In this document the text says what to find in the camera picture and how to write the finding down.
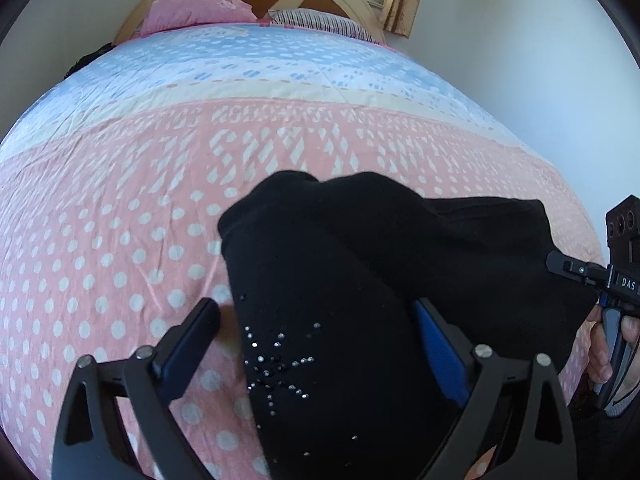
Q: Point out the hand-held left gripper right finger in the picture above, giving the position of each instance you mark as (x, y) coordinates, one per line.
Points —
(440, 350)

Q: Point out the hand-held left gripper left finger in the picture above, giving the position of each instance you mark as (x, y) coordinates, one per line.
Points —
(192, 340)

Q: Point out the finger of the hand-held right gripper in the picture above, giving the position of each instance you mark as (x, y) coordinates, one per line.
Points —
(575, 267)

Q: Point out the black pants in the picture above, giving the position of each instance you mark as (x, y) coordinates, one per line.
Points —
(325, 270)

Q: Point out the person's right hand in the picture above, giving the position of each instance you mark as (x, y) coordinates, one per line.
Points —
(597, 350)

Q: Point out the pink and blue dotted blanket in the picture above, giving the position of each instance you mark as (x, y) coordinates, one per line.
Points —
(125, 185)

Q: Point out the dark cloth beside bed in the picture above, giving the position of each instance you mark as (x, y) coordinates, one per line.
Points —
(87, 60)

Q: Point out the pink floral pillow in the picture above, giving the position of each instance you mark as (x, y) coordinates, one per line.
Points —
(195, 10)

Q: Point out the striped pillow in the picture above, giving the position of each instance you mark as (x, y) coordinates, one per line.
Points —
(320, 21)

